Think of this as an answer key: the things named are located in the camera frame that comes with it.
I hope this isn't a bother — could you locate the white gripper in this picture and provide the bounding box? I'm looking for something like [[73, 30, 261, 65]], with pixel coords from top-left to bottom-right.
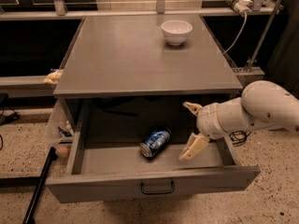
[[178, 98, 247, 161]]

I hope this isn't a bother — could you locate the blue pepsi can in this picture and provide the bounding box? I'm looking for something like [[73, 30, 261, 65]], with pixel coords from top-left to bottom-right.
[[139, 128, 172, 158]]

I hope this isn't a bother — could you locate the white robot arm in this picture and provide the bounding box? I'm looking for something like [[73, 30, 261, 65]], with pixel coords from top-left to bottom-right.
[[179, 80, 299, 161]]

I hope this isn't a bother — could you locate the grey cabinet counter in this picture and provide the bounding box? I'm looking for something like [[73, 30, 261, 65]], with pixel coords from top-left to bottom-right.
[[54, 15, 242, 98]]

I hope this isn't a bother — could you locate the grey open top drawer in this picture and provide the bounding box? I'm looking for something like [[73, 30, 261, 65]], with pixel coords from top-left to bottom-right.
[[47, 97, 260, 203]]

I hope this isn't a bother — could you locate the white ceramic bowl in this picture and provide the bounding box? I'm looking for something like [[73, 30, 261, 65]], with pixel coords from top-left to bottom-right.
[[161, 21, 192, 46]]

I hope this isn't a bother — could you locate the white power strip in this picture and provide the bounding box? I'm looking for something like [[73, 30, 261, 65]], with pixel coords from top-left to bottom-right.
[[224, 0, 252, 16]]

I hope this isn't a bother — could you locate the clear plastic bag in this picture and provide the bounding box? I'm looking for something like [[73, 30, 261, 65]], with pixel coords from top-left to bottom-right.
[[44, 99, 75, 158]]

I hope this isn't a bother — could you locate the black pole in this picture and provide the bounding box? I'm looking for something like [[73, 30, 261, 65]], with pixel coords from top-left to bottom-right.
[[22, 147, 58, 224]]

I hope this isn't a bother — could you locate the yellow crumpled snack bag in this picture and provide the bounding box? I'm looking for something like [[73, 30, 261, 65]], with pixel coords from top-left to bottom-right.
[[44, 69, 63, 85]]

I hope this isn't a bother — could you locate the black cable bundle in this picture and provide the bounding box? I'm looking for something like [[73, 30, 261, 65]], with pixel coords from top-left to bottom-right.
[[229, 130, 252, 147]]

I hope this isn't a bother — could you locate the black drawer handle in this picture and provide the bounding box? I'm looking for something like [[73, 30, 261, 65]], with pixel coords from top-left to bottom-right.
[[140, 181, 175, 195]]

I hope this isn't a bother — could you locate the white power cable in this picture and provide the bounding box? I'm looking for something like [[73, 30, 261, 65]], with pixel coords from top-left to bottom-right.
[[221, 12, 249, 55]]

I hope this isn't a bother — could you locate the metal frame rail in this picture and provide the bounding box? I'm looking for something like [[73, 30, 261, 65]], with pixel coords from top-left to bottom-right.
[[0, 6, 281, 21]]

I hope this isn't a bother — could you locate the black cable on left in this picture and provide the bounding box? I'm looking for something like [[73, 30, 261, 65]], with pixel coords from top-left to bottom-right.
[[0, 92, 21, 151]]

